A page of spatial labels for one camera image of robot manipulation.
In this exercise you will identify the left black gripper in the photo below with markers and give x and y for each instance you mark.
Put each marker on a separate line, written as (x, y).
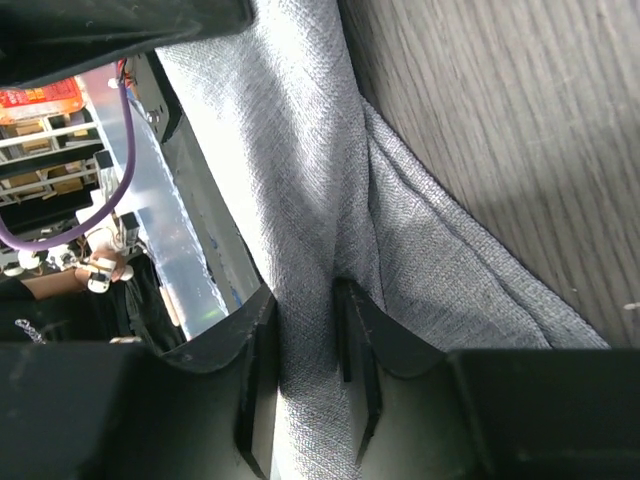
(43, 42)

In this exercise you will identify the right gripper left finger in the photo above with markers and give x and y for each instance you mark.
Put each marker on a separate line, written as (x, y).
(205, 410)

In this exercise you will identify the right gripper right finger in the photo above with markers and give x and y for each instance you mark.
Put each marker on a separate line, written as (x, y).
(421, 413)

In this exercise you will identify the grey cloth napkin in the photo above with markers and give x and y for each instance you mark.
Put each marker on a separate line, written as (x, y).
(320, 187)

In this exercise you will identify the operator hand in background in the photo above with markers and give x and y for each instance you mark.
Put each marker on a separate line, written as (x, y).
(102, 270)

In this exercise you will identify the orange box on shelf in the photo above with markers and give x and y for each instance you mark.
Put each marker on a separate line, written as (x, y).
(59, 98)

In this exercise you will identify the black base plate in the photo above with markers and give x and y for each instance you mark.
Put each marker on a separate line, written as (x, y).
(229, 262)

